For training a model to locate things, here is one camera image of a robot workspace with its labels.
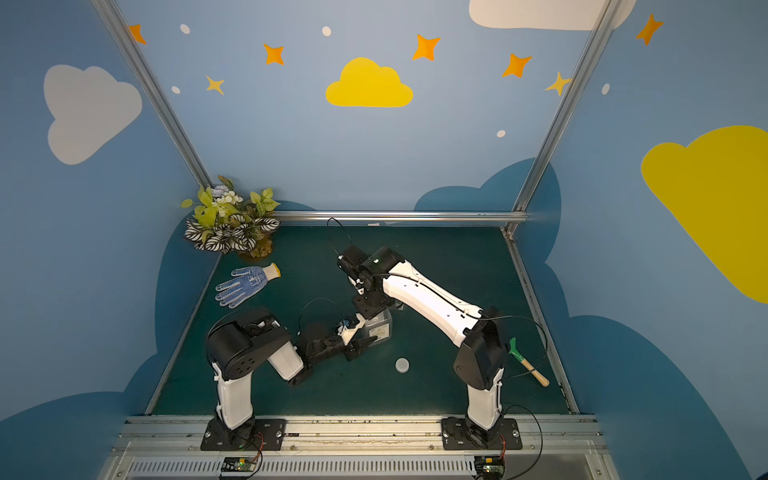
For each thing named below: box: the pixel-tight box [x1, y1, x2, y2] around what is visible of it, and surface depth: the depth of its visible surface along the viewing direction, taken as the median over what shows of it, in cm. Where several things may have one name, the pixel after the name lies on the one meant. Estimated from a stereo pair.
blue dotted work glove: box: [215, 263, 281, 309], surface depth 106 cm
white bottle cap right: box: [395, 357, 410, 374], surface depth 88 cm
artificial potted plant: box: [181, 176, 281, 259], surface depth 97 cm
